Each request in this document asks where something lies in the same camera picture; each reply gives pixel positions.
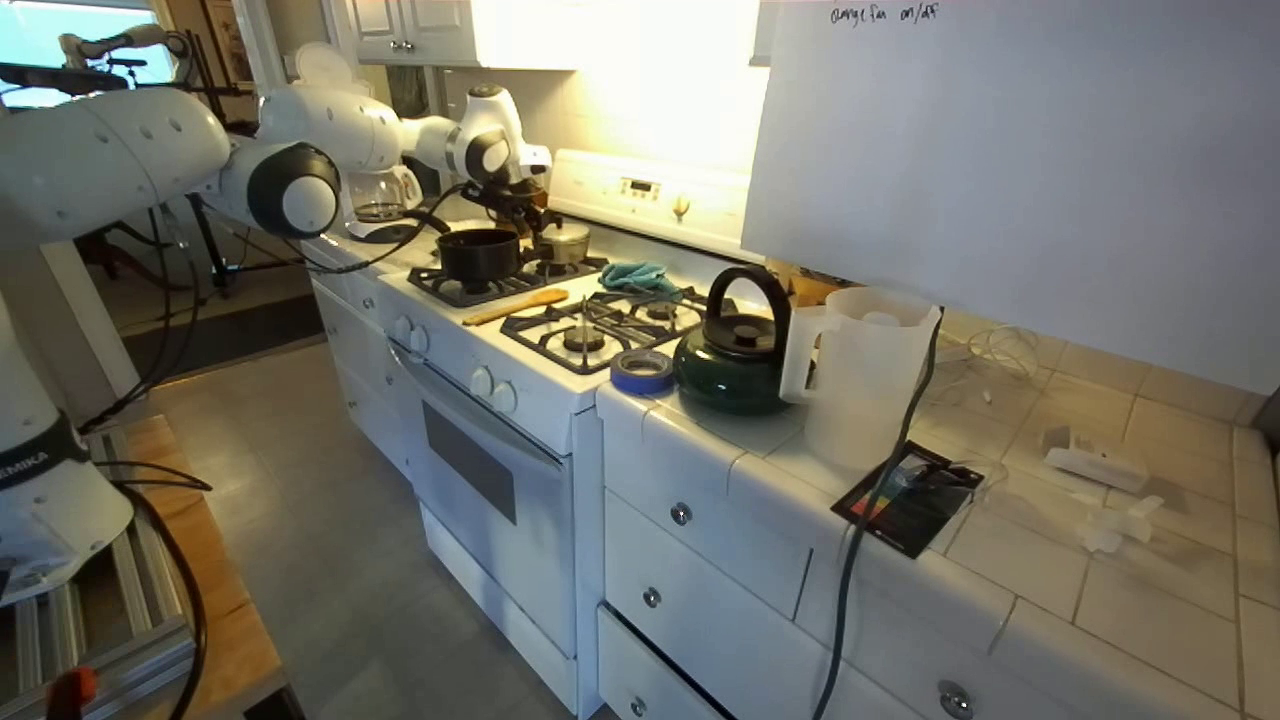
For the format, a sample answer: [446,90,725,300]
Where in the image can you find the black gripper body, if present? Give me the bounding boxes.
[469,175,550,232]

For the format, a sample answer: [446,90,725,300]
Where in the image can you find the large black saucepan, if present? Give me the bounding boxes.
[437,227,529,289]

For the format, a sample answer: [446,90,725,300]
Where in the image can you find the wooden round object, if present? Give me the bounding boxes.
[457,283,577,332]

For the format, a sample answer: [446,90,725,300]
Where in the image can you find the teal terry cloth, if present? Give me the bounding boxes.
[595,262,675,300]

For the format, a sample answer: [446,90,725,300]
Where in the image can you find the black burner grate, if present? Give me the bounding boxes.
[403,253,611,313]
[496,289,713,378]

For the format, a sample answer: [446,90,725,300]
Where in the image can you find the blue tape roll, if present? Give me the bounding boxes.
[606,348,681,400]

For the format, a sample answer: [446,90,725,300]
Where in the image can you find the dark green kettle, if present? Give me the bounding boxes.
[673,262,796,417]

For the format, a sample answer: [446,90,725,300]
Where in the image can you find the white gas stove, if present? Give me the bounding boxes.
[308,143,753,716]

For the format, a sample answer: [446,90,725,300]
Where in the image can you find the white drawer cabinet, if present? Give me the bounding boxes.
[593,384,1280,720]

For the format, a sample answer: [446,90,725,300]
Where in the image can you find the white translucent pitcher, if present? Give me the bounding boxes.
[776,283,944,476]

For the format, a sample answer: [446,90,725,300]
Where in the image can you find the black printed booklet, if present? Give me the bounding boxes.
[826,439,989,561]

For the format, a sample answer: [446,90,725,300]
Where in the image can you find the white board with writing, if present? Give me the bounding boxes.
[739,0,1280,396]

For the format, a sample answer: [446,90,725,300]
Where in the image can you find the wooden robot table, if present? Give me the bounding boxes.
[0,411,291,720]

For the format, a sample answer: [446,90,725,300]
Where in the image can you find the red round button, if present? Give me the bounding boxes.
[44,664,100,720]

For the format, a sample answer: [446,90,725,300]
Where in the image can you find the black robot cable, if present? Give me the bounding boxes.
[308,185,472,276]

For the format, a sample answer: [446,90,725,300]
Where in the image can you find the white wall cabinet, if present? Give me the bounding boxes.
[314,0,477,71]

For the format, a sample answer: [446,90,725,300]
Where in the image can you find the black tripod with camera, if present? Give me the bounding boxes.
[0,19,254,296]

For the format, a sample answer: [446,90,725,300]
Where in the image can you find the black power cable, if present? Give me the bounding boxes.
[809,310,952,720]

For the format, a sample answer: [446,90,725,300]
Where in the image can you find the black base cable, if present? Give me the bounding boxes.
[76,451,214,720]

